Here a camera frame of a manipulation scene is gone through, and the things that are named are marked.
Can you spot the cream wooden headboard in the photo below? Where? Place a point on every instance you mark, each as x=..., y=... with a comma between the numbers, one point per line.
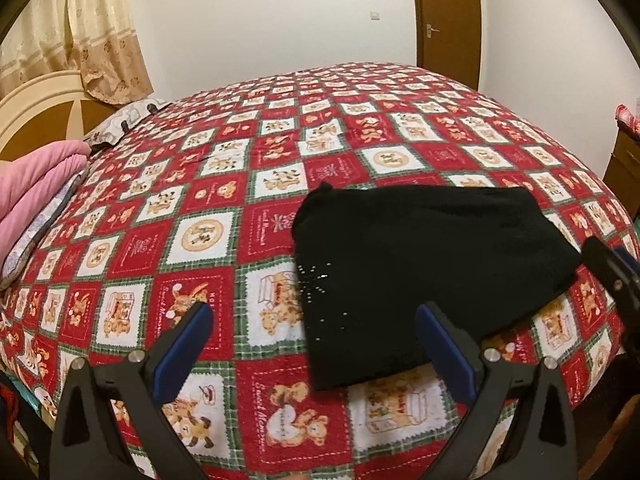
x=35, y=105

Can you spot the red checked cloth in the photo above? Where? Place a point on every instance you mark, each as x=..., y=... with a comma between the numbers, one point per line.
x=629, y=119

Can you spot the pale floral folded quilt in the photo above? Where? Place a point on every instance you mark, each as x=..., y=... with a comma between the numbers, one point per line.
x=35, y=240

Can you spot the grey-white printed pillow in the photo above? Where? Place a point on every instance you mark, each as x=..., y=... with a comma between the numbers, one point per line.
x=125, y=120

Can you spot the brown wooden cabinet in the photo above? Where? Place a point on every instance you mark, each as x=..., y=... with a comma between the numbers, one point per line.
x=625, y=170

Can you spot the pink folded blanket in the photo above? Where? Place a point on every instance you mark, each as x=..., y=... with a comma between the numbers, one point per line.
x=35, y=175

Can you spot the brown wooden door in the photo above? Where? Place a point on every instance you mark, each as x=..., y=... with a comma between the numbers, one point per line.
x=447, y=5

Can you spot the black pants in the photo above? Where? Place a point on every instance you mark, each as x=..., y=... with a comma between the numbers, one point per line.
x=415, y=260

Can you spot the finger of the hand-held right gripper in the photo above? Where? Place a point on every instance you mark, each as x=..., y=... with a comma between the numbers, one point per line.
x=607, y=270

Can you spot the red bear-print blanket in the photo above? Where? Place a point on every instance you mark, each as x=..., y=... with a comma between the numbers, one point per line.
x=210, y=200

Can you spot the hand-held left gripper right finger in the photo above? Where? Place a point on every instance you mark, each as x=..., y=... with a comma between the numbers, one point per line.
x=447, y=347

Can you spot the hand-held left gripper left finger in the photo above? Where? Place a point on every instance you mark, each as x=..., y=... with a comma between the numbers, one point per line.
x=181, y=347

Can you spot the beige patterned curtain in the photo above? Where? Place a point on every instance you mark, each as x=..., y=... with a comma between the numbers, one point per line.
x=95, y=20

